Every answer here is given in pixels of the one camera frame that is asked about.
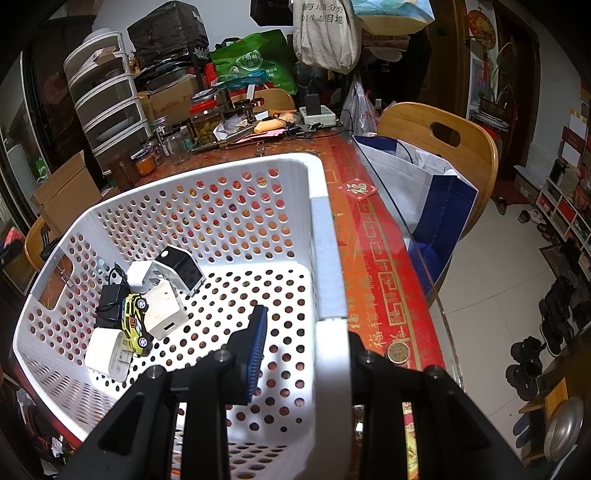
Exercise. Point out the small white charger plug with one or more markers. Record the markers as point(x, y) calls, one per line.
point(137, 274)

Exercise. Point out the white perforated plastic basket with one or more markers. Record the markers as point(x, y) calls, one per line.
point(323, 230)

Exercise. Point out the red wall ornament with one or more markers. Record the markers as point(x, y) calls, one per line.
point(481, 27)

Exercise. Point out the colourful paper bag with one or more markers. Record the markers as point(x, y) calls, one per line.
point(392, 14)

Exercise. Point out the bronze coin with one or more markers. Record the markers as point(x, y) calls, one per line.
point(399, 352)

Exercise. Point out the wooden stool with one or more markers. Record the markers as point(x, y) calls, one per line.
point(554, 397)

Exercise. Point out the metal bowl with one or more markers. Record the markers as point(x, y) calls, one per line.
point(563, 427)

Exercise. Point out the black charger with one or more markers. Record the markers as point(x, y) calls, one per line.
point(312, 102)

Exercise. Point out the small jar with orange content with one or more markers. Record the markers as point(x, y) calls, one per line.
point(145, 165)

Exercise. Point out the black and white cube adapter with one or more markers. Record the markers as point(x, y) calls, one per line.
point(178, 267)

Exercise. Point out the glass jar with red lid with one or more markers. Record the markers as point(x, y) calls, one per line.
point(205, 129)

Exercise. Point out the potted plant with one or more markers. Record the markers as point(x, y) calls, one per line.
point(501, 69)

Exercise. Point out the red diamond paper sticker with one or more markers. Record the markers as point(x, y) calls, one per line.
point(358, 189)

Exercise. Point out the cardboard box with red print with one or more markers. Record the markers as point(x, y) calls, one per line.
point(171, 101)

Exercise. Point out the large white charger block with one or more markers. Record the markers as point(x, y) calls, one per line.
point(162, 310)

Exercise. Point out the pair of black boots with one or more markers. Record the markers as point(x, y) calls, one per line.
point(556, 314)

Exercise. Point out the clear plastic bag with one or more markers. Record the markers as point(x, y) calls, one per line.
point(360, 108)

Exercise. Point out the green shopping bag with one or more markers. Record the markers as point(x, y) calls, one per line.
point(256, 60)

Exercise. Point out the metal binder clip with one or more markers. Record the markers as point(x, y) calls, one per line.
point(64, 277)

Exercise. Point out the empty glass jar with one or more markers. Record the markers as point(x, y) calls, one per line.
point(176, 147)

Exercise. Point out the large cardboard box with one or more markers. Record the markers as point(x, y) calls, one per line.
point(64, 194)

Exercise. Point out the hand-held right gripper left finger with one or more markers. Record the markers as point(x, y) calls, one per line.
point(257, 355)

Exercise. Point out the black hanging bag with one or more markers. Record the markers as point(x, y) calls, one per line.
point(270, 11)

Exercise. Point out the white storage shelf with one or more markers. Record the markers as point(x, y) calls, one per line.
point(568, 198)

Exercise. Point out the pair of black shoes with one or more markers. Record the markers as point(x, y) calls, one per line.
point(526, 367)

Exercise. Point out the yellow toy car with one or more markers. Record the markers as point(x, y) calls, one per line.
point(131, 323)

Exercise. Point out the red printed tablecloth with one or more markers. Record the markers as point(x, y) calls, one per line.
point(392, 258)

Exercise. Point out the beige canvas tote bag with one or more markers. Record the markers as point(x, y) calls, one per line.
point(323, 41)

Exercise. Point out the white power strip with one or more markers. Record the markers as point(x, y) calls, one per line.
point(326, 114)

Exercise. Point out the clear plastic drawer unit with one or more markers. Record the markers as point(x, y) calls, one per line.
point(111, 106)

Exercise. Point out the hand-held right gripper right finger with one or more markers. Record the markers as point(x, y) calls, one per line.
point(369, 369)

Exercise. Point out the white and blue shopping bag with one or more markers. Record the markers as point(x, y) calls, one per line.
point(443, 203)

